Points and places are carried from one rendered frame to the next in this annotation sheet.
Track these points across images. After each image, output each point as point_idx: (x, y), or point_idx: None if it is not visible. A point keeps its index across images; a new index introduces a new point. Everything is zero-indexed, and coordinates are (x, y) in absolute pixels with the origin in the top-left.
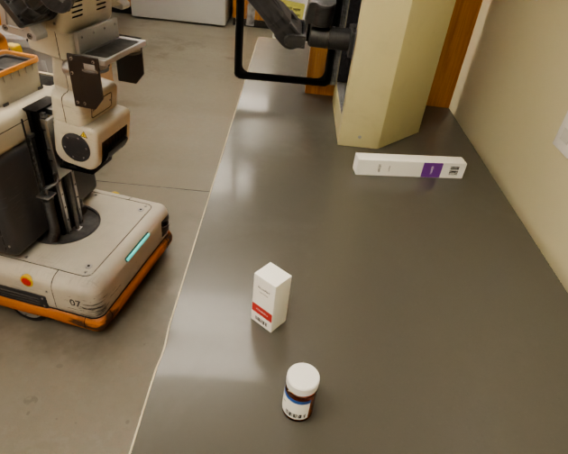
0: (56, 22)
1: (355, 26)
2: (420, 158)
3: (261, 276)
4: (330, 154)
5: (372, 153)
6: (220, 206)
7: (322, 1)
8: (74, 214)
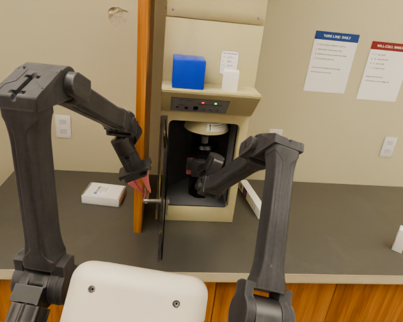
0: None
1: (202, 160)
2: (251, 191)
3: None
4: (247, 225)
5: (256, 205)
6: (339, 268)
7: (219, 157)
8: None
